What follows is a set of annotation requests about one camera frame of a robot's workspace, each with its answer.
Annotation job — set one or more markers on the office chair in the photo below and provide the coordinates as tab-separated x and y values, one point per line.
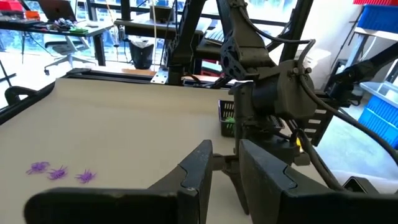
66	53

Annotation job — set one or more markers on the black desk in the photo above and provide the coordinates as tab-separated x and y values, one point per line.
93	34

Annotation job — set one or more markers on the yellow tape tag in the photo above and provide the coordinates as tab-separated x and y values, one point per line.
298	143

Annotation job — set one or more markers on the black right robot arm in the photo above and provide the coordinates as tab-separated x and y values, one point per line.
245	46

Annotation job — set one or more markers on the blue storage bin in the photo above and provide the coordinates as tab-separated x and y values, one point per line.
377	18
381	121

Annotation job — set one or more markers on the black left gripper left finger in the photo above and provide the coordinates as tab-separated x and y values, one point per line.
192	186

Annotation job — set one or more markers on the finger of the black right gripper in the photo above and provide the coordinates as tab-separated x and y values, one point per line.
237	180
224	161

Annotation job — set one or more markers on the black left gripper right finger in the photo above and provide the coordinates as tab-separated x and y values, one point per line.
264	186

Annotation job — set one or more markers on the open laptop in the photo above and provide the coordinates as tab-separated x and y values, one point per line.
57	9

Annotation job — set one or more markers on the black diagonal beam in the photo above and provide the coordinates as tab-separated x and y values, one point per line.
363	70

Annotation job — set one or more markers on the purple plastic spider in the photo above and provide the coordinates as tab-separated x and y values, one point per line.
38	167
57	173
85	176

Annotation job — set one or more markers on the green skeleton figure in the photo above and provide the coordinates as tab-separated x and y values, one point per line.
230	120

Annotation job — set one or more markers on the black rig post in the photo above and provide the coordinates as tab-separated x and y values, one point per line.
295	28
183	40

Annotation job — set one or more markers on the black frame clamp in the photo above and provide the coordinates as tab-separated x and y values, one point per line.
15	91

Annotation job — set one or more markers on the silver corner bracket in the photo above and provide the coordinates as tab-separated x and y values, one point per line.
160	76

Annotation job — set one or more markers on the black table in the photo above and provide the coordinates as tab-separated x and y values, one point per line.
146	26

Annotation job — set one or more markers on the black trash bin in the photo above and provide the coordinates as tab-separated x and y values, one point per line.
141	54

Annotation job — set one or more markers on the red box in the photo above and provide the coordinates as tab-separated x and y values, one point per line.
11	5

